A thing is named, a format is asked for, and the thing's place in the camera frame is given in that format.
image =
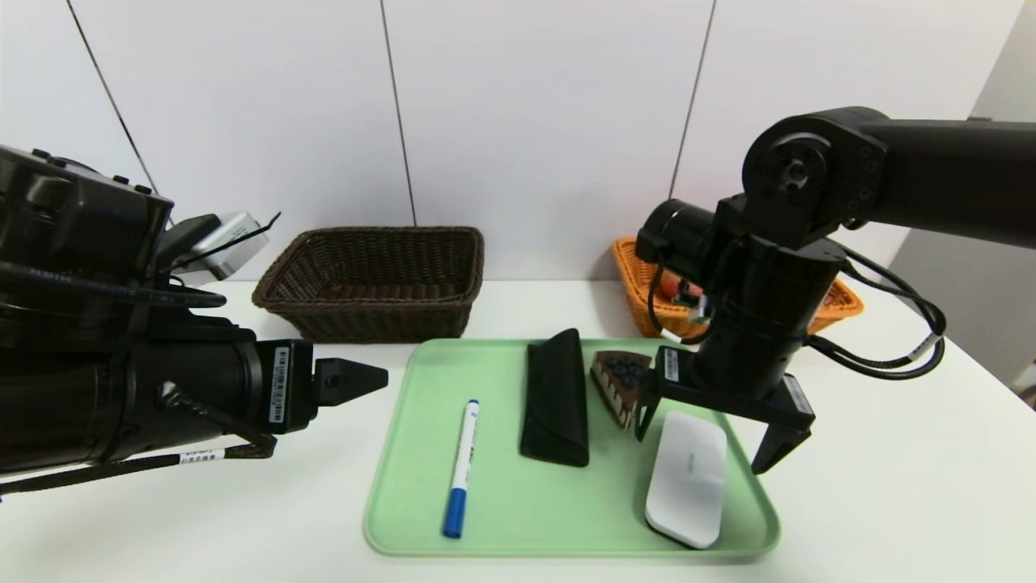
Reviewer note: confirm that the chocolate blueberry cake slice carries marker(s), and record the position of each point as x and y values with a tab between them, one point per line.
619	380

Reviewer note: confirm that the light green plastic tray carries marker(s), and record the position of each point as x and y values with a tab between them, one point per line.
502	502

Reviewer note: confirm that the orange wicker basket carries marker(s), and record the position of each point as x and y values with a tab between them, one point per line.
639	308

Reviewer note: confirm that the blue capped whiteboard marker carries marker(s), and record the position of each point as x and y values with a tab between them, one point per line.
461	470

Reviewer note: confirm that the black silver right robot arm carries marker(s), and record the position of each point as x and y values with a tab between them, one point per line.
931	178

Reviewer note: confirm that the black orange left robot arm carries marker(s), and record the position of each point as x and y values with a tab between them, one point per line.
81	389

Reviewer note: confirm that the black glasses case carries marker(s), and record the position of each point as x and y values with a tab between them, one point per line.
556	405

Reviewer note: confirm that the thin black zip tie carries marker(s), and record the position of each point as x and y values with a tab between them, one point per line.
259	222

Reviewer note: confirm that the dark brown wicker basket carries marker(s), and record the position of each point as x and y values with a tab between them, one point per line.
372	324

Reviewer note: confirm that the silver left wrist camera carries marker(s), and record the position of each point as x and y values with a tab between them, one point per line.
227	243

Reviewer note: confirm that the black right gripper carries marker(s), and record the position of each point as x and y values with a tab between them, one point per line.
732	397

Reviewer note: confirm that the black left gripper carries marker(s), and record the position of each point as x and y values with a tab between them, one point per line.
288	385

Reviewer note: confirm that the white rounded power bank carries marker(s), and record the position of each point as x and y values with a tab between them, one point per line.
688	486

